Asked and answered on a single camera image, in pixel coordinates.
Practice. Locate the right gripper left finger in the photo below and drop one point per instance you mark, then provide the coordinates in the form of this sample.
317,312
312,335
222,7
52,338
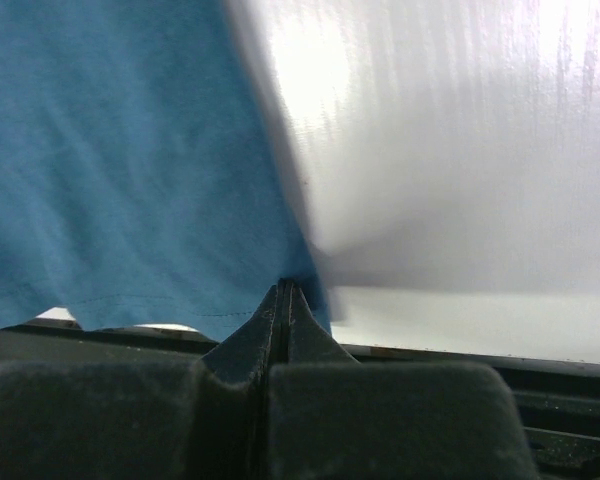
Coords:
197,419

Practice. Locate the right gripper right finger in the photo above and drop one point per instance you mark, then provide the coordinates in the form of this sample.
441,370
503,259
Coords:
332,417

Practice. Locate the teal blue t shirt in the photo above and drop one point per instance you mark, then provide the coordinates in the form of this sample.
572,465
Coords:
137,183

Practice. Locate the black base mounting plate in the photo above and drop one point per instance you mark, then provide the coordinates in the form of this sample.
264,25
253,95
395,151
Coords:
559,402

